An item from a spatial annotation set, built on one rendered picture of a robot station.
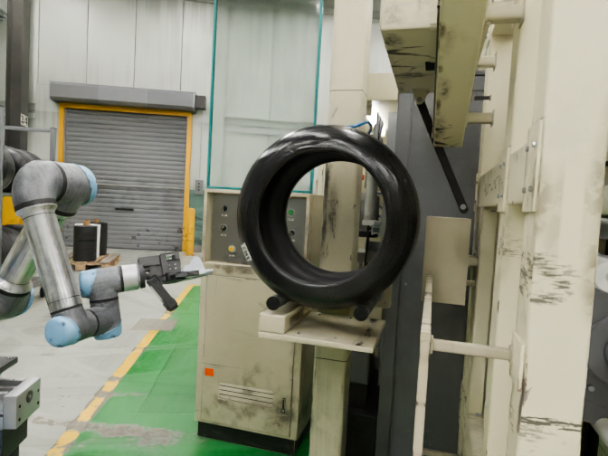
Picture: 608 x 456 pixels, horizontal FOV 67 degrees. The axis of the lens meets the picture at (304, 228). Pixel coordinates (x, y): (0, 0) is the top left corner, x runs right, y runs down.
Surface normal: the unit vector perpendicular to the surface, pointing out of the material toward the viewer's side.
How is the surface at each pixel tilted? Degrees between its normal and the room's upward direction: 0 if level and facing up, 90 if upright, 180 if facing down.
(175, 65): 90
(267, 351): 91
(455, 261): 90
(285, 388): 90
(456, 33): 162
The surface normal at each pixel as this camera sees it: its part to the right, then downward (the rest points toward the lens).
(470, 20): -0.14, 0.96
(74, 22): 0.10, 0.06
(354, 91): -0.27, 0.04
